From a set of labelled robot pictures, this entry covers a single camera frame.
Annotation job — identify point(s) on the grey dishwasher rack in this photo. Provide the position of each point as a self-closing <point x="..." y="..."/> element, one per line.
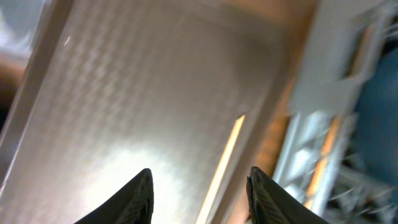
<point x="342" y="50"/>

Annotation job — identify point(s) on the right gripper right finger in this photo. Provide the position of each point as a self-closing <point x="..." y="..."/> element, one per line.
<point x="269" y="203"/>

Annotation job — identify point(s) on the brown serving tray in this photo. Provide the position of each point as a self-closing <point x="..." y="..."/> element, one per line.
<point x="114" y="87"/>

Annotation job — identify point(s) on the wooden chopstick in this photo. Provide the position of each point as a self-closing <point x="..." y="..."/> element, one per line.
<point x="220" y="170"/>
<point x="322" y="161"/>

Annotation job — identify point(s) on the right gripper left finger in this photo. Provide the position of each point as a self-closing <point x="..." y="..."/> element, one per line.
<point x="132" y="204"/>

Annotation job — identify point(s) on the dark blue plate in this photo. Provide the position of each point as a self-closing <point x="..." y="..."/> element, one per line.
<point x="376" y="137"/>

